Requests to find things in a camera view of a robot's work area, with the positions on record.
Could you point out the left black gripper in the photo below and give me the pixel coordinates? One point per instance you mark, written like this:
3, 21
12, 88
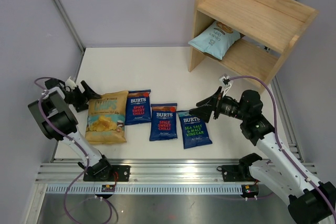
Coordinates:
84, 97

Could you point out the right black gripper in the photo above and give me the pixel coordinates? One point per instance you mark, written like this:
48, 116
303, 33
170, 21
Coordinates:
207, 106

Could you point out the tan salt vinegar chips bag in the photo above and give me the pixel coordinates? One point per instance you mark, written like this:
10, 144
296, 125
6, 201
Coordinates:
106, 119

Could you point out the blue spicy chilli bag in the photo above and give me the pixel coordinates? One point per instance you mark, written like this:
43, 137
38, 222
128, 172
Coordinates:
138, 109
163, 122

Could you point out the light blue cassava chips bag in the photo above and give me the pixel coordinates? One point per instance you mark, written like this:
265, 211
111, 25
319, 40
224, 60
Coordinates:
215, 40

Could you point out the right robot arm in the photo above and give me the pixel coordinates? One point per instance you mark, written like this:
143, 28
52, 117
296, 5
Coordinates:
307, 198

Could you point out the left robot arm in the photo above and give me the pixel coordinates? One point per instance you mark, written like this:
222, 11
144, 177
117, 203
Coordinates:
57, 121

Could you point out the wooden two-tier shelf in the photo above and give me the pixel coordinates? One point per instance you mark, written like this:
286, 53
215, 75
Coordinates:
276, 24

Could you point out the blue sea salt vinegar bag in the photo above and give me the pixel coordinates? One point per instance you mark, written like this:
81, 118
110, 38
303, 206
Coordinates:
194, 130

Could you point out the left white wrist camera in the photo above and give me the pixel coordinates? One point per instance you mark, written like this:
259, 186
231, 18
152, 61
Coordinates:
70, 85

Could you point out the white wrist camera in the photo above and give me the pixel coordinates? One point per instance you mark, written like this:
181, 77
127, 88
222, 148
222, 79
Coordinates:
225, 82
70, 85

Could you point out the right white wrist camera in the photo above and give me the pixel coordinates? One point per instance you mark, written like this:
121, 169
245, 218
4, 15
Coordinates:
225, 82

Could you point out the right black base bracket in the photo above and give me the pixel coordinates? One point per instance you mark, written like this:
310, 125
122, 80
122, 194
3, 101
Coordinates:
232, 173

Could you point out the black base bracket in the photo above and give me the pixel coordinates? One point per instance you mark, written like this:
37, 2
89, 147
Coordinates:
232, 173
121, 173

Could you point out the left black base bracket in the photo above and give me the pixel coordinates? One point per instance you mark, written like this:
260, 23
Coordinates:
121, 173

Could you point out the aluminium mounting rail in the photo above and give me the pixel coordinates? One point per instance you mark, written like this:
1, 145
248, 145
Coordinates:
152, 171

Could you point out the white slotted cable duct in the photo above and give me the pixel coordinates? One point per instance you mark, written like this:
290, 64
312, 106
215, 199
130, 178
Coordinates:
125, 189

